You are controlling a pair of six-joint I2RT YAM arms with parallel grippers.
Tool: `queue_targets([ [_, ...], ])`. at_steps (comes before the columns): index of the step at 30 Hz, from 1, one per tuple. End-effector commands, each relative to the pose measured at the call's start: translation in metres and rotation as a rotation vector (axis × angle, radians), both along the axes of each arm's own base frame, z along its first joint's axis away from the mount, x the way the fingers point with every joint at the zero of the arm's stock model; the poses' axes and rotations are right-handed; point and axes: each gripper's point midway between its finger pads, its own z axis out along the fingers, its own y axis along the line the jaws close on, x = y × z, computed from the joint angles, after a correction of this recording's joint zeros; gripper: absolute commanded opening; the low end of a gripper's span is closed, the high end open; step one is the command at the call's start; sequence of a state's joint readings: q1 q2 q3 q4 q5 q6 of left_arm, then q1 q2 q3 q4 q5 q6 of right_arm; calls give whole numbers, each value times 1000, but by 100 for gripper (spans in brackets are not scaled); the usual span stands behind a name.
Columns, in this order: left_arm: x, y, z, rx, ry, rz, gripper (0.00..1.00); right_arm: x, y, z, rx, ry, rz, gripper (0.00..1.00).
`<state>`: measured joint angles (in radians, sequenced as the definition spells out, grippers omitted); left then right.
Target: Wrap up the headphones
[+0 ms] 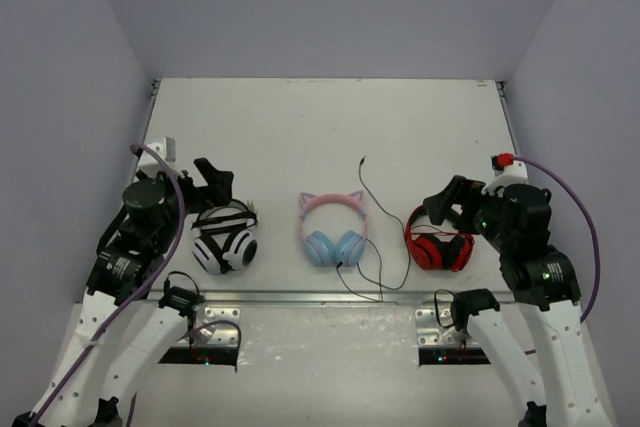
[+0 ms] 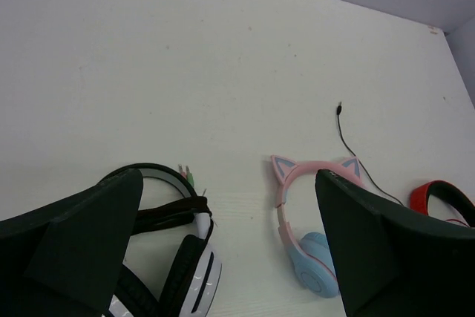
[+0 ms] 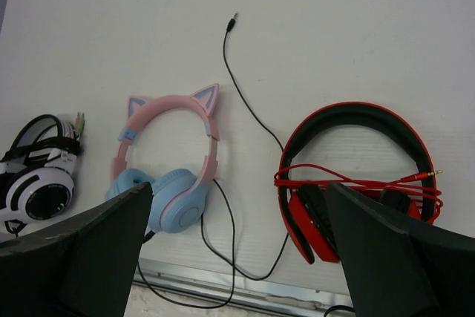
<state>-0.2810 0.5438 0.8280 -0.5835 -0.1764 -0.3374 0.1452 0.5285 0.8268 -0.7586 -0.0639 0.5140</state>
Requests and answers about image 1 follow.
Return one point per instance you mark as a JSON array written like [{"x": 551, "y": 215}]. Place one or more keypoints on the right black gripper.
[{"x": 467, "y": 193}]

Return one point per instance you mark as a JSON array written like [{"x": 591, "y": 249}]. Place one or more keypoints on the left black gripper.
[{"x": 195, "y": 192}]

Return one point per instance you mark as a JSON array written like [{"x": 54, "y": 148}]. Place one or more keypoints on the pink blue cat-ear headphones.
[{"x": 334, "y": 248}]

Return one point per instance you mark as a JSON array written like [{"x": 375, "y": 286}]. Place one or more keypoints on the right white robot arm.
[{"x": 559, "y": 388}]

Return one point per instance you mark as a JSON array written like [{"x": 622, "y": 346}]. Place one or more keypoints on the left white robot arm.
[{"x": 104, "y": 363}]

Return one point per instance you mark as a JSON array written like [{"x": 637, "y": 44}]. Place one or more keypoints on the red black headphones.
[{"x": 440, "y": 250}]

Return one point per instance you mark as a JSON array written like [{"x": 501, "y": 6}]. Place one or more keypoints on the black white headphones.
[{"x": 225, "y": 237}]

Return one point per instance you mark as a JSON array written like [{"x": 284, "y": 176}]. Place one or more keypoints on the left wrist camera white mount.
[{"x": 165, "y": 148}]

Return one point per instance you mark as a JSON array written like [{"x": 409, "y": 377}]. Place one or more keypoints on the aluminium front table rail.
[{"x": 307, "y": 298}]

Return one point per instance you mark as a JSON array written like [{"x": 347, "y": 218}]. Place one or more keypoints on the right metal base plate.
[{"x": 437, "y": 331}]

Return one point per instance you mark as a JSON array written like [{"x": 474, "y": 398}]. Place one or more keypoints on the metal base plate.
[
  {"x": 437, "y": 331},
  {"x": 215, "y": 327}
]

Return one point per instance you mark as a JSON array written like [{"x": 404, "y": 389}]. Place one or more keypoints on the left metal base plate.
[{"x": 215, "y": 327}]

